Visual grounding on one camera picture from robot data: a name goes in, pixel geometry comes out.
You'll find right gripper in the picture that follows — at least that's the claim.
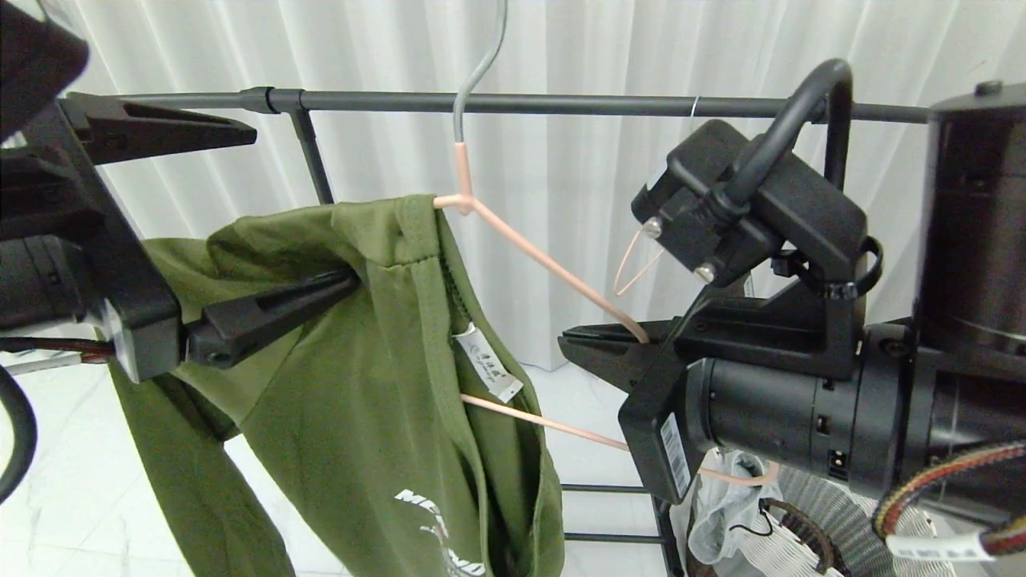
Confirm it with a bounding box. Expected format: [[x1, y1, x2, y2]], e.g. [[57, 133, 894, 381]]
[[617, 319, 924, 507]]

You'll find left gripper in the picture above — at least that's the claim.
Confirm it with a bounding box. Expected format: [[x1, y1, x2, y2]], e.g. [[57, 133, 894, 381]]
[[0, 91, 363, 385]]

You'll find green long-sleeved shirt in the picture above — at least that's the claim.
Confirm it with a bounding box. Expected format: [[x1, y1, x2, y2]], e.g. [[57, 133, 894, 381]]
[[108, 192, 567, 577]]

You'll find pink clothes hanger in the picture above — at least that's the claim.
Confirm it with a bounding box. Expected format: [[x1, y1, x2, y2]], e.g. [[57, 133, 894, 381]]
[[612, 96, 703, 298], [433, 0, 781, 489]]

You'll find white laundry basket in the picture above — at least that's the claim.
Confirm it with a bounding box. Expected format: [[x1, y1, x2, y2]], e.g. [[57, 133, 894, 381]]
[[681, 463, 963, 577]]

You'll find black clothes rack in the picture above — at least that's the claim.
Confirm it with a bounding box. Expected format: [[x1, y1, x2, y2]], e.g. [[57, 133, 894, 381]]
[[112, 84, 932, 577]]

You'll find white curtain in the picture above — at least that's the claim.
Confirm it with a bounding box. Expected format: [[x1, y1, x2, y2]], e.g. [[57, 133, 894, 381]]
[[0, 0, 1026, 377]]

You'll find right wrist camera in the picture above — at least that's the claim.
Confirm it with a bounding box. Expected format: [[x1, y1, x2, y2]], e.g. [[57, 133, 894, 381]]
[[631, 119, 884, 382]]

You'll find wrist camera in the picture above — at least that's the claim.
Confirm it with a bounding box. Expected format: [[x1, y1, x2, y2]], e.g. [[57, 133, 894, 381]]
[[0, 0, 91, 147], [631, 119, 884, 382]]

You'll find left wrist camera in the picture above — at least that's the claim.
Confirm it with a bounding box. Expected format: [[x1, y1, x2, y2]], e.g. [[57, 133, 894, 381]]
[[0, 0, 91, 147]]

